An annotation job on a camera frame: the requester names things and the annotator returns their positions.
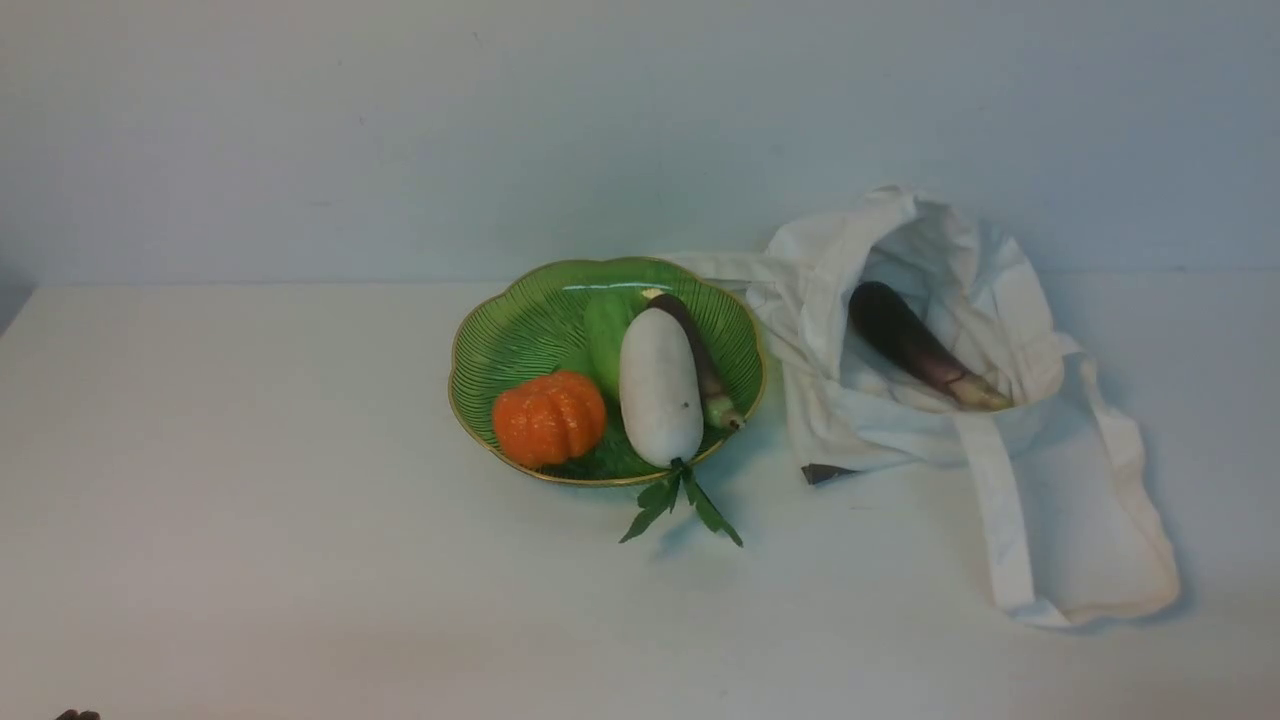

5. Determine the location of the purple eggplant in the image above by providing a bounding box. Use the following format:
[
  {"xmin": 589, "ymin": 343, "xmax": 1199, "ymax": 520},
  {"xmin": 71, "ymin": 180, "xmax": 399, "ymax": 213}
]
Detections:
[{"xmin": 847, "ymin": 281, "xmax": 1014, "ymax": 413}]

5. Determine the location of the white cloth tote bag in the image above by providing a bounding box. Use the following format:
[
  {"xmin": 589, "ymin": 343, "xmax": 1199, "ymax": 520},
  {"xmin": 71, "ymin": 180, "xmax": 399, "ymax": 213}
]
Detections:
[{"xmin": 669, "ymin": 186, "xmax": 1181, "ymax": 629}]

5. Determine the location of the white radish with leaves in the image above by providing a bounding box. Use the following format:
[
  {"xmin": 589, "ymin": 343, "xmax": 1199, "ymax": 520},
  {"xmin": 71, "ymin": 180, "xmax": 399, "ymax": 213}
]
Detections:
[{"xmin": 620, "ymin": 307, "xmax": 744, "ymax": 547}]

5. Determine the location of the dark eggplant in plate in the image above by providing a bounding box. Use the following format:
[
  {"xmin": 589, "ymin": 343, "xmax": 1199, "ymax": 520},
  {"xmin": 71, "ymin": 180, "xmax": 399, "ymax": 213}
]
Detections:
[{"xmin": 643, "ymin": 290, "xmax": 746, "ymax": 432}]

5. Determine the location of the orange toy pumpkin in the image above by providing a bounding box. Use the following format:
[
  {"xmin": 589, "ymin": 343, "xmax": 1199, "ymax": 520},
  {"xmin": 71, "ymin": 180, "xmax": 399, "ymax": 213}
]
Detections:
[{"xmin": 492, "ymin": 370, "xmax": 608, "ymax": 470}]

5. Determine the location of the green leaf-shaped plate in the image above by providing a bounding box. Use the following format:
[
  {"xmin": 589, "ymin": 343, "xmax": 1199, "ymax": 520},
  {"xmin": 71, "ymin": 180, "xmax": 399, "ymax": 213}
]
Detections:
[{"xmin": 448, "ymin": 258, "xmax": 767, "ymax": 488}]

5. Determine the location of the dark object at bottom edge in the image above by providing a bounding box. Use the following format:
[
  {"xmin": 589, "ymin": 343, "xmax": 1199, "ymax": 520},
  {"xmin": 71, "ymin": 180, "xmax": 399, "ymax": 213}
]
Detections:
[{"xmin": 55, "ymin": 708, "xmax": 101, "ymax": 720}]

